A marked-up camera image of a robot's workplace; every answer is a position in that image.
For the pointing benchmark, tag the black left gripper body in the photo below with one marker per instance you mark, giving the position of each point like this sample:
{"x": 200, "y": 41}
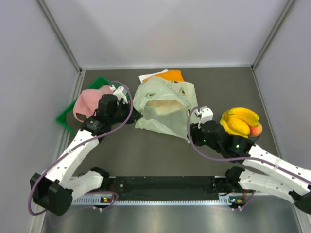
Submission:
{"x": 122, "y": 111}

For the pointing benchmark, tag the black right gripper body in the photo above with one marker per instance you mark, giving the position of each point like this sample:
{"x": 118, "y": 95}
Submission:
{"x": 199, "y": 139}

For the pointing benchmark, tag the yellow banana bunch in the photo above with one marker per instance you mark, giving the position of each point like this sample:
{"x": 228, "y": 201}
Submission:
{"x": 240, "y": 116}

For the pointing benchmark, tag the green avocado print plastic bag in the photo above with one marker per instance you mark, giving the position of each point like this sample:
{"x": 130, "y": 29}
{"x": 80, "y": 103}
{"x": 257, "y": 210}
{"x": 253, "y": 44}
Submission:
{"x": 165, "y": 106}

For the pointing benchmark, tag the yellow mango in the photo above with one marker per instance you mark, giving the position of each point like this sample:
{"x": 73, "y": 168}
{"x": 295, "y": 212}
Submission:
{"x": 239, "y": 127}

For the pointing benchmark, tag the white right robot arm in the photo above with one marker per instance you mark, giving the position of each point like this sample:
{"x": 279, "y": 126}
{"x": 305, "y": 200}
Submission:
{"x": 263, "y": 172}

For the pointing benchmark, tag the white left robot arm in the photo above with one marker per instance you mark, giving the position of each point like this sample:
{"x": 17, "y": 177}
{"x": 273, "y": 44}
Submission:
{"x": 56, "y": 188}

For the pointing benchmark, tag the pink cap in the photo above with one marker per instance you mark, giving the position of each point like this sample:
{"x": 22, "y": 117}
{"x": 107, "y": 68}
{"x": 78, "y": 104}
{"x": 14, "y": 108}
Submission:
{"x": 88, "y": 101}

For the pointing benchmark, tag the dark teal plate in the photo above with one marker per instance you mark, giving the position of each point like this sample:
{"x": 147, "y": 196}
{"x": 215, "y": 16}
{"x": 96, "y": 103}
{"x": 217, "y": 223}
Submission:
{"x": 254, "y": 139}

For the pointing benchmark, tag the peach fruit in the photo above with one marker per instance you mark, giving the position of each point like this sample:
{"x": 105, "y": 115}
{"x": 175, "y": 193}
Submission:
{"x": 255, "y": 131}

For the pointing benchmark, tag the white paper sheet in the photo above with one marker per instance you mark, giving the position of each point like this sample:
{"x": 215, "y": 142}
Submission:
{"x": 145, "y": 76}

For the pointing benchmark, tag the orange folded cloth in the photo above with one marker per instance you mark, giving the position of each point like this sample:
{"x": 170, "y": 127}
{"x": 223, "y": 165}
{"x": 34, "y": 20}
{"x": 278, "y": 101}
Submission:
{"x": 171, "y": 75}

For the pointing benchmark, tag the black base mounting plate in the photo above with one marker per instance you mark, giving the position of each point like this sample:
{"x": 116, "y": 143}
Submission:
{"x": 166, "y": 187}

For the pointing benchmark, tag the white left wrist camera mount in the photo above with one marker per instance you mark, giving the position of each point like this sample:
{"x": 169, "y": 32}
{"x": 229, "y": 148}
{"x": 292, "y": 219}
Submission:
{"x": 120, "y": 92}

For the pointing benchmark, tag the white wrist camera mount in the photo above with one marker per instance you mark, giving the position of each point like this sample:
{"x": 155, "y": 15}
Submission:
{"x": 120, "y": 92}
{"x": 204, "y": 114}

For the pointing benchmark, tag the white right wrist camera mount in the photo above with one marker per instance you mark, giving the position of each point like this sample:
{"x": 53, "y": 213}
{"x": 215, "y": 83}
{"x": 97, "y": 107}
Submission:
{"x": 204, "y": 114}

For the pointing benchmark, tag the white slotted cable duct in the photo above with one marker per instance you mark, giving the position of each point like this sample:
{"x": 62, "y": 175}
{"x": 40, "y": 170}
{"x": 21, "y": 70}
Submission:
{"x": 105, "y": 201}

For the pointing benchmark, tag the aluminium frame rail left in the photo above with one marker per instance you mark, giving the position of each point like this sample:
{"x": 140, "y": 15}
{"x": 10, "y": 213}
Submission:
{"x": 50, "y": 19}

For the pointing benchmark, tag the aluminium frame rail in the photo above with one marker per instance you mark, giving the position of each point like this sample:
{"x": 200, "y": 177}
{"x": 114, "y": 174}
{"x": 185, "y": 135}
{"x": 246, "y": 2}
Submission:
{"x": 280, "y": 20}
{"x": 50, "y": 19}

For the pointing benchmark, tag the aluminium frame rail right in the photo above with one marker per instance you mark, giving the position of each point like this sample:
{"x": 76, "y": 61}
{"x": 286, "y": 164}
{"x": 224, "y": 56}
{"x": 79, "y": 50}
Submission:
{"x": 280, "y": 20}

